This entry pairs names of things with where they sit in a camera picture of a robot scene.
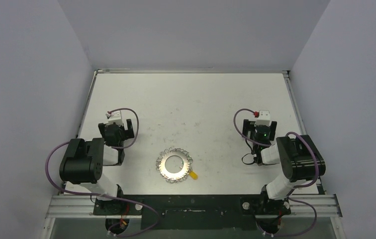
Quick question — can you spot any metal disc with key rings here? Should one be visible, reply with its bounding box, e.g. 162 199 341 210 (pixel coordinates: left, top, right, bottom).
155 148 193 183

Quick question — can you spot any key with yellow tag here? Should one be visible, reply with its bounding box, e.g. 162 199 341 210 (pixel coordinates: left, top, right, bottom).
189 171 198 180

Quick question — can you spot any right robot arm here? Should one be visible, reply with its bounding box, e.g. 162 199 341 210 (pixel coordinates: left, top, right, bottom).
242 119 326 215

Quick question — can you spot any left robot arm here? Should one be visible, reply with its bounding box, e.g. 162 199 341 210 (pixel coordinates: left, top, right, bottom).
59 119 135 215

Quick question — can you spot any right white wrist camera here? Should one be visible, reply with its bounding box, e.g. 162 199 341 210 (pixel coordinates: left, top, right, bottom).
254 110 272 126

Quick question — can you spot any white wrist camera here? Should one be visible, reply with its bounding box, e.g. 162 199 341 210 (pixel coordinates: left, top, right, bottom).
106 111 124 126
254 110 272 126

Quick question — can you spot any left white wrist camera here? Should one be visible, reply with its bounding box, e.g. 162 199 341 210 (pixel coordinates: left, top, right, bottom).
106 111 124 126

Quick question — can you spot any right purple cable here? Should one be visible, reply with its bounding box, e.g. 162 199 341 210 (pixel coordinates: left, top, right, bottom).
233 108 321 238

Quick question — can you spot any aluminium frame rail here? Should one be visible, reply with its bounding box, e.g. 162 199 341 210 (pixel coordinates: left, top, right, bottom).
46 194 343 219

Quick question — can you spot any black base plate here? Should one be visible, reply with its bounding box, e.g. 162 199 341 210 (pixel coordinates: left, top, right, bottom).
93 194 291 231

